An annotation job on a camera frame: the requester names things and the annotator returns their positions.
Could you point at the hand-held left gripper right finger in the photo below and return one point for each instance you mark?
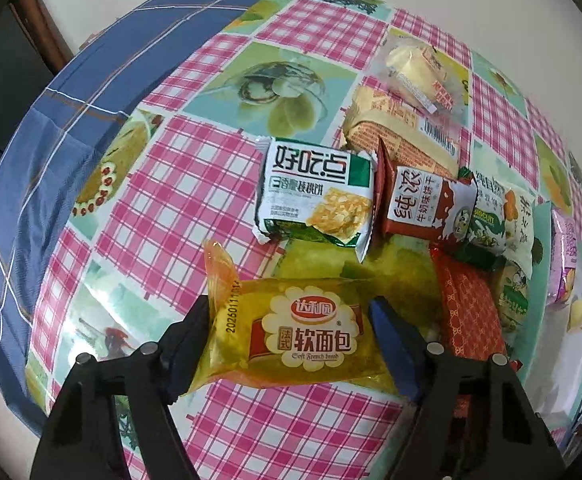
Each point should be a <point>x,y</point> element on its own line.
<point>393,350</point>

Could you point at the small green white biscuit packet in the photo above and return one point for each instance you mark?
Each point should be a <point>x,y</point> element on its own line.
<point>486,220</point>

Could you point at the orange red patterned packet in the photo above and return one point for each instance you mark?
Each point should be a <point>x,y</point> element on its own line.
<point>471,310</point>

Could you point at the tan wafer packet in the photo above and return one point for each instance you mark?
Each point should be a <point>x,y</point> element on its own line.
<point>386,125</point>

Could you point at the white box with teal rim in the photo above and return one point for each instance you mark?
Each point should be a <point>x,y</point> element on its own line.
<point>571,360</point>

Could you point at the clear packet with yellow cake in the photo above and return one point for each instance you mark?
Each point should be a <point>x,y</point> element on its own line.
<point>411,65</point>

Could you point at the pink plaid fruit print tablecloth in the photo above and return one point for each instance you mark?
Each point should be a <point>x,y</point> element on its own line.
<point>181,195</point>

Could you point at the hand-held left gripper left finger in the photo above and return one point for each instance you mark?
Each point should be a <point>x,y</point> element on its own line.
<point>178,380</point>

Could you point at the white packet with orange print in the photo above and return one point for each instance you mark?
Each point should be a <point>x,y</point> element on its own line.
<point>523,240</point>

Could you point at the red brown milk biscuit packet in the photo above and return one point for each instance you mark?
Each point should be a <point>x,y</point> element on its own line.
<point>416,200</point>

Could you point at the purple snack packet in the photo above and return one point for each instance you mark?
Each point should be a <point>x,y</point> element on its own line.
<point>563,255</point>

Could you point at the yellow soft bread packet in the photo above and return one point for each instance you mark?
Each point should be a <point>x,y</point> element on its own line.
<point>291,340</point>

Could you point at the brown wooden door frame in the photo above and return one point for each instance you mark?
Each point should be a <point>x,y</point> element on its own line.
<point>41,20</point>

